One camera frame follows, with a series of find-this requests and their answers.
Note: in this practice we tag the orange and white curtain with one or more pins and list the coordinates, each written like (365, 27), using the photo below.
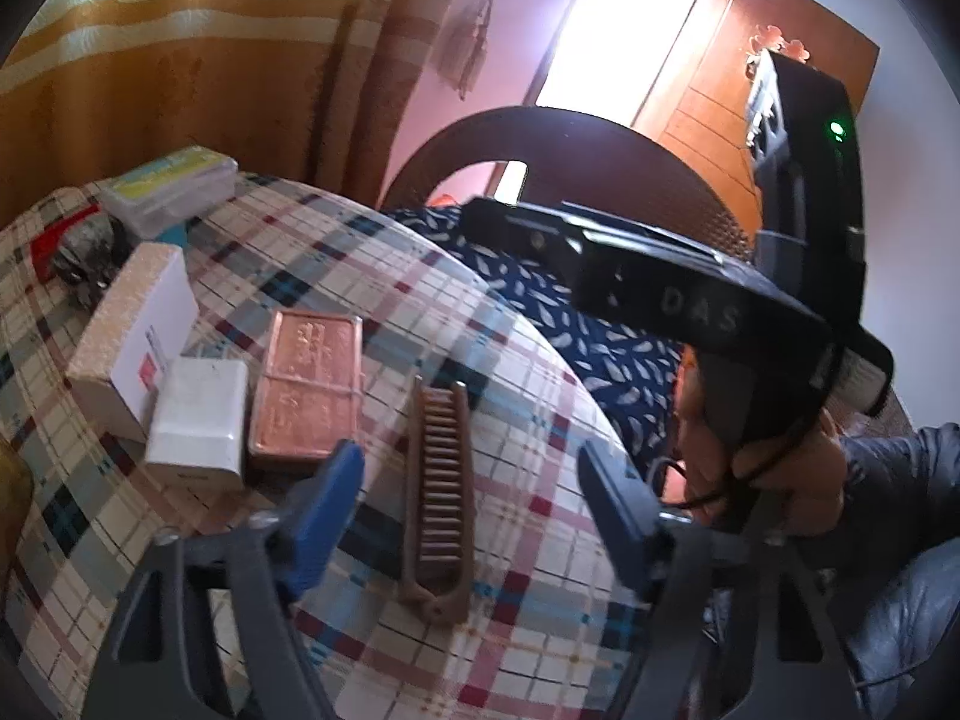
(225, 52)

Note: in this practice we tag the orange wooden wardrobe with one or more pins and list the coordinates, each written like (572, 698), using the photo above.
(720, 82)

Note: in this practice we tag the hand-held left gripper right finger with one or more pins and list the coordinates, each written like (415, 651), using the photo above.
(609, 517)

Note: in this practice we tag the blue leaf-patterned cushion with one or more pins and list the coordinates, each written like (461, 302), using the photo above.
(592, 337)

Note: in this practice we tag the brown folding comb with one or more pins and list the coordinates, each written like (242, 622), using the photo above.
(439, 495)

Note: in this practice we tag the clear plastic box green label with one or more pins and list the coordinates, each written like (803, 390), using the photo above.
(169, 191)

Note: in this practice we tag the person's right forearm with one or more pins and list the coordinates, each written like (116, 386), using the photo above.
(900, 480)

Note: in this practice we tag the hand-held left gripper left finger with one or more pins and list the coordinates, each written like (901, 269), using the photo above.
(330, 514)

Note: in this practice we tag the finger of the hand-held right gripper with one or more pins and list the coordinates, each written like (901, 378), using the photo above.
(517, 229)
(637, 229)

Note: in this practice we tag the person's dark jacket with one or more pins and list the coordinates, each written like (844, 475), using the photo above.
(911, 622)

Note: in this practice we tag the teal small card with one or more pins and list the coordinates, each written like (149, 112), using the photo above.
(174, 236)

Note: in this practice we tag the white box with glitter side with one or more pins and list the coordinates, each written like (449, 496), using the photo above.
(142, 330)

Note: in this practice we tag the copper pink tin case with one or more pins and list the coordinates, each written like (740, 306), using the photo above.
(307, 390)

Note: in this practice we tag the dark wooden chair back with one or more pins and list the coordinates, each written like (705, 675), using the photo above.
(600, 142)

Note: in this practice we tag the curtain tassel tie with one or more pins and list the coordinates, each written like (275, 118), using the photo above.
(469, 37)

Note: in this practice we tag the person's right hand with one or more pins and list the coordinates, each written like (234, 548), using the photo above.
(795, 480)

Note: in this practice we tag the small white box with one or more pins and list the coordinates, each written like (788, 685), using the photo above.
(199, 420)

